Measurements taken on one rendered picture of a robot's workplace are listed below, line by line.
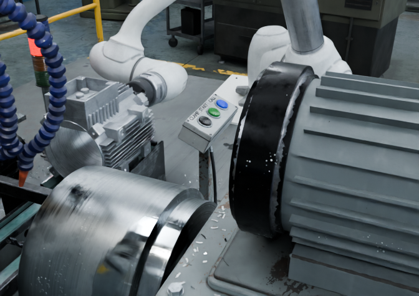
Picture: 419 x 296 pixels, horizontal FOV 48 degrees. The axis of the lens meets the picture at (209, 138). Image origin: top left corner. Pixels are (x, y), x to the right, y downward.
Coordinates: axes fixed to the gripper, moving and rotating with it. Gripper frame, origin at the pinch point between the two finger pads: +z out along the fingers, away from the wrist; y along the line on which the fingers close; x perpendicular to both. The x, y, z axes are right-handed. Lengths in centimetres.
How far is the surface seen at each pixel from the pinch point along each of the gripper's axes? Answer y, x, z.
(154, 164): 7.9, 16.2, -13.2
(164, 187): 35.4, -4.6, 33.1
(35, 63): -30.1, -4.7, -14.9
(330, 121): 57, -21, 44
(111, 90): 5.2, -6.2, 1.1
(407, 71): 66, 57, -391
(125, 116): 6.5, 0.3, -2.3
